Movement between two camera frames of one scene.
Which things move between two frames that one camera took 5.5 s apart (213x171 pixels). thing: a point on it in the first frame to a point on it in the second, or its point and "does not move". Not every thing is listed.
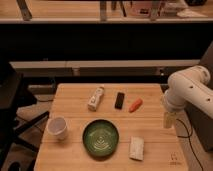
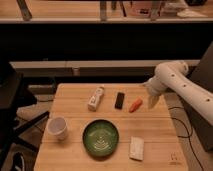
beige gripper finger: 169,119 to 152,100
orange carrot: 135,106 does not move
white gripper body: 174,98 to 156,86
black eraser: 119,101 does not move
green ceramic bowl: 100,137 does not move
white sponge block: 136,148 does not move
